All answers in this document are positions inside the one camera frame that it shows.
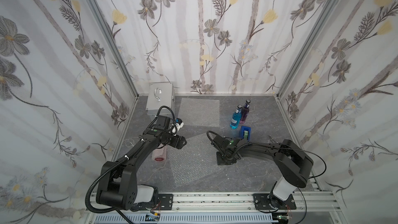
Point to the purple glass bottle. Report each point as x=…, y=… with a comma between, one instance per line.
x=245, y=111

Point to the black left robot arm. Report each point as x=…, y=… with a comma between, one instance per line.
x=116, y=188

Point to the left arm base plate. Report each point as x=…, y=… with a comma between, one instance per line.
x=159, y=202

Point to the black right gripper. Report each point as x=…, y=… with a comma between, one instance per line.
x=224, y=156

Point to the aluminium frame rail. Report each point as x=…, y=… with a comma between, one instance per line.
x=190, y=202

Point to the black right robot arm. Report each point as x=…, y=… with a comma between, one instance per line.
x=294, y=164

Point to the bubble wrap sheet stack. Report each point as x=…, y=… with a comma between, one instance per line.
x=200, y=112

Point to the blue tape dispenser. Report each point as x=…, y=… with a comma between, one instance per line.
x=245, y=133

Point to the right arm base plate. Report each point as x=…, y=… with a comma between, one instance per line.
x=270, y=201

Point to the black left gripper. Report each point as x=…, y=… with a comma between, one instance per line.
x=179, y=142

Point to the white slotted cable duct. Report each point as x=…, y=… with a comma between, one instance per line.
x=202, y=218

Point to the silver metal first-aid case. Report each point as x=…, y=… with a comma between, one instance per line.
x=160, y=94

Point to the blue glass bottle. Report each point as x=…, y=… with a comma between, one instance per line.
x=236, y=118

